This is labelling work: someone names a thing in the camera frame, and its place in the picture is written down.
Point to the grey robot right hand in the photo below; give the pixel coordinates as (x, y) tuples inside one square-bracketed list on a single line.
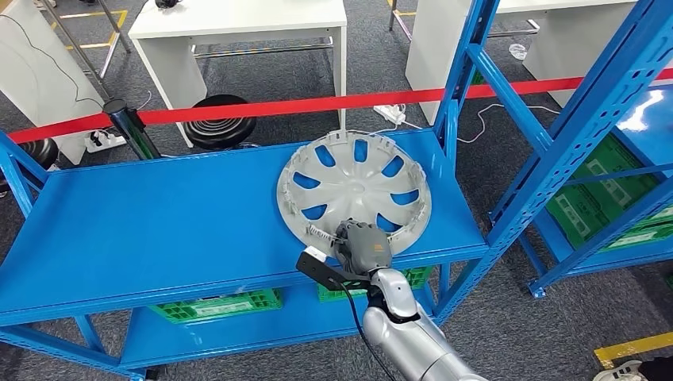
[(365, 250)]

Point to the grey plastic wheel cover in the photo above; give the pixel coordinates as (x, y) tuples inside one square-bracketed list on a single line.
[(357, 184)]

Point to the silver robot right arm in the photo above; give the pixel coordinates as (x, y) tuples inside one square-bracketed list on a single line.
[(410, 336)]

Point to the blue metal shelf rack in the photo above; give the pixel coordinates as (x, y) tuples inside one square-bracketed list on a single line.
[(657, 142), (158, 221)]

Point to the white power strip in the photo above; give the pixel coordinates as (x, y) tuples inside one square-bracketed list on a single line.
[(390, 113), (105, 141)]

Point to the red barrier belt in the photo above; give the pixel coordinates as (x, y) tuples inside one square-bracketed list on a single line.
[(289, 105)]

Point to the black round stool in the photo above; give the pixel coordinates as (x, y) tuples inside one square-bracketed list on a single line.
[(218, 124), (42, 152)]

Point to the clear plastic cup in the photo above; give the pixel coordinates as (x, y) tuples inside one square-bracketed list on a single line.
[(518, 50)]

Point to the black headset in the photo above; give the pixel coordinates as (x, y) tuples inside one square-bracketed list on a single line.
[(167, 3)]

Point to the white cabinet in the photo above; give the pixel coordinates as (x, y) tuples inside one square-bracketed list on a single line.
[(31, 79)]

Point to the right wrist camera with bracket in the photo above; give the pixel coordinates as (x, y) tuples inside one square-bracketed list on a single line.
[(326, 271)]

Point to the black barrier post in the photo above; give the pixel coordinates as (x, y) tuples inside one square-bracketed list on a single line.
[(129, 131)]

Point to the steel stand frame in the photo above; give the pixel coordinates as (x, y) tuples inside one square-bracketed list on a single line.
[(78, 52)]

